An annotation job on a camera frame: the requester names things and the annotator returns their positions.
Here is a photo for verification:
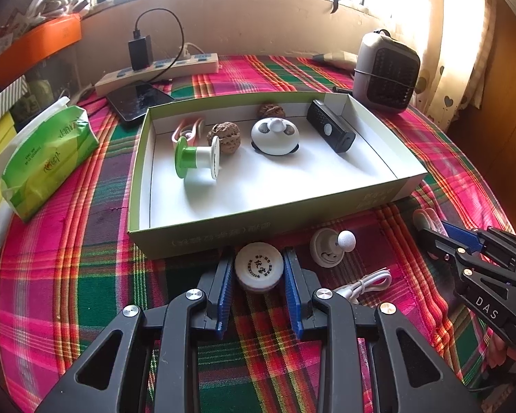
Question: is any white bottle cap jar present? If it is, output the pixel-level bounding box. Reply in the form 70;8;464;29
234;242;284;293

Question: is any orange box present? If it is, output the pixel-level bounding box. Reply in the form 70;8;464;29
0;14;82;88

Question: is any white plug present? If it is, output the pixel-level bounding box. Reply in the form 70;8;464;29
180;42;208;61

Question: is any heart pattern curtain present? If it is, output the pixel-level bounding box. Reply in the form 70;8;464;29
414;0;497;130

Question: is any white power strip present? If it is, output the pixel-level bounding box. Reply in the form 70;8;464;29
94;53;220;96

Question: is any white knob round gadget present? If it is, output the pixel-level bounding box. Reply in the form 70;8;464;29
309;227;357;268

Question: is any striped white box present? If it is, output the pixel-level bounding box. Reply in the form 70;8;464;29
0;76;29;120

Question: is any pink clip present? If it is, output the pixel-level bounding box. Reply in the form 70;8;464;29
171;117;205;146
412;208;448;238

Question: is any black rectangular device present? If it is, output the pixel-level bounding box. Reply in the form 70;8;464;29
307;100;356;154

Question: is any wooden cabinet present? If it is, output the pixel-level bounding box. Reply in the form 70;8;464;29
449;0;516;231

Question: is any green tissue pack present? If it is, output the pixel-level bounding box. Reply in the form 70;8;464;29
0;96;98;222

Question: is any person right hand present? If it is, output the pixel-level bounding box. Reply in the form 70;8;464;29
486;334;516;368

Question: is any large brown walnut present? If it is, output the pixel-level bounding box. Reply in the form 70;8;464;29
207;121;241;155

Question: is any small brown walnut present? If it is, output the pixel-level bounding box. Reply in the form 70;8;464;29
257;103;286;119

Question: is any grey black mini heater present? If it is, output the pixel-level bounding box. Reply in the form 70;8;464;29
352;29;420;113

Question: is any black charger adapter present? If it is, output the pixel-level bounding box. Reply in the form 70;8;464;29
128;35;153;71

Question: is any panda white round gadget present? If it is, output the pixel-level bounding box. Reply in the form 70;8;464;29
250;117;300;157

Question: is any green white cardboard tray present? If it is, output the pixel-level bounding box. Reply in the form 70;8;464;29
127;92;427;259

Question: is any black smartphone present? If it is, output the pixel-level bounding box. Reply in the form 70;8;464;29
106;81;174;125

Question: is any green white spool gadget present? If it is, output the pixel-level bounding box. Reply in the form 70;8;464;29
174;136;221;180

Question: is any grey cone tool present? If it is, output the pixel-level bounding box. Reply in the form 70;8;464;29
312;50;357;72

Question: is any black charger cable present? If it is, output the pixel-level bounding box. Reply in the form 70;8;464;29
132;7;186;84

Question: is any white usb cable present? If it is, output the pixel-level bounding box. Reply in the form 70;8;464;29
332;266;394;305

